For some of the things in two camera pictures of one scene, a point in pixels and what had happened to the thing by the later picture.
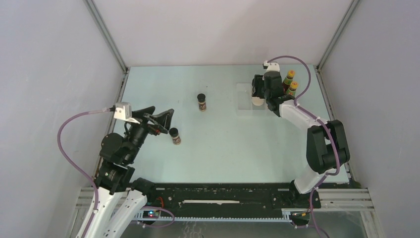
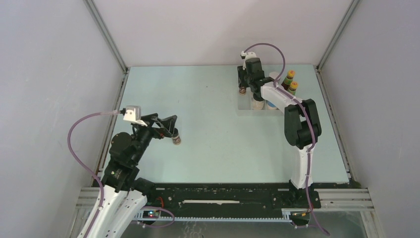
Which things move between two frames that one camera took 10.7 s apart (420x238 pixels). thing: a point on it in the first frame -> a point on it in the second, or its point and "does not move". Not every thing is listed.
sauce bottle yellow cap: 293,85 does not move
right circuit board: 299,217 does not move
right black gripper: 259,81 -> 241,73
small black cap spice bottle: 201,97 -> 242,90
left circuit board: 150,214 does not move
